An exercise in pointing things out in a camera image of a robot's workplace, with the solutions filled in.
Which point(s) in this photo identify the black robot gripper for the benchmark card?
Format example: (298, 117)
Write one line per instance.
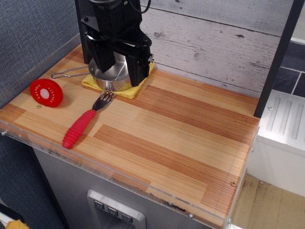
(114, 26)

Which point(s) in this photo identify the stainless steel pot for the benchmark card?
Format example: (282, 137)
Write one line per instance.
(80, 71)

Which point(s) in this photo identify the yellow cloth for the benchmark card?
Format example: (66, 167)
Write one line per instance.
(133, 88)

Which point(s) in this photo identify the red toy tomato slice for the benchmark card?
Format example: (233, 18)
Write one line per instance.
(46, 92)

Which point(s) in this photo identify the clear acrylic front guard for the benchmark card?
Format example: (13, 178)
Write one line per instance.
(211, 220)

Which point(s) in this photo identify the grey toy fridge cabinet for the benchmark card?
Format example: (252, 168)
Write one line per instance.
(70, 184)

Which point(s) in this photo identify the silver dispenser button panel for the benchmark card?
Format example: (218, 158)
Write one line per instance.
(108, 213)

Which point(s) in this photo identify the white toy sink unit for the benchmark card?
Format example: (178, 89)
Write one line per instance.
(278, 153)

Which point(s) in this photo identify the yellow object bottom left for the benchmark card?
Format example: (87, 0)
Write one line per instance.
(16, 224)

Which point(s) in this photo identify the red handled metal fork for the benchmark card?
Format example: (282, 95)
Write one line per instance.
(75, 131)

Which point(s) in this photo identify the right black vertical post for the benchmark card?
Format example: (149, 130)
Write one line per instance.
(279, 55)

